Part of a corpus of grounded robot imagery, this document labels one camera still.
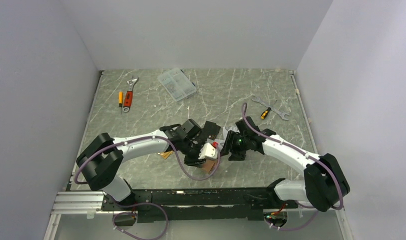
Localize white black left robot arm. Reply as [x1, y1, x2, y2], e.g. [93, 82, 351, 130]
[74, 119, 218, 210]

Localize silver open end wrench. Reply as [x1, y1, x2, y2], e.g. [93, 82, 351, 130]
[251, 95, 289, 121]

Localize red handled adjustable wrench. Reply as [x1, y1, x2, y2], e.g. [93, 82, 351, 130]
[122, 77, 139, 113]

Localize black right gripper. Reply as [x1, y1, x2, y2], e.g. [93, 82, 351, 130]
[219, 130, 250, 161]

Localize tan leather card holder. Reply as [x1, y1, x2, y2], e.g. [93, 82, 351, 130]
[200, 159, 218, 174]

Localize yellow black screwdriver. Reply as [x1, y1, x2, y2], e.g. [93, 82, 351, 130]
[260, 101, 272, 120]

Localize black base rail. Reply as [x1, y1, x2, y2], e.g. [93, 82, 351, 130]
[102, 187, 297, 223]

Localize small yellow handled screwdriver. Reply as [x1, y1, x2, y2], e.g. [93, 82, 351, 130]
[118, 91, 123, 114]

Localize black card stack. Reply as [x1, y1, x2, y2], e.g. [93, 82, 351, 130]
[200, 121, 221, 140]

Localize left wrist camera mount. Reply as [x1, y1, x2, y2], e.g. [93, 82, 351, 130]
[198, 142, 219, 160]

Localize clear plastic screw box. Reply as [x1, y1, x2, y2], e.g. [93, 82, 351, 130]
[157, 68, 197, 102]

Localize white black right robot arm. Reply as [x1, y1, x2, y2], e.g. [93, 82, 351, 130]
[220, 116, 350, 212]

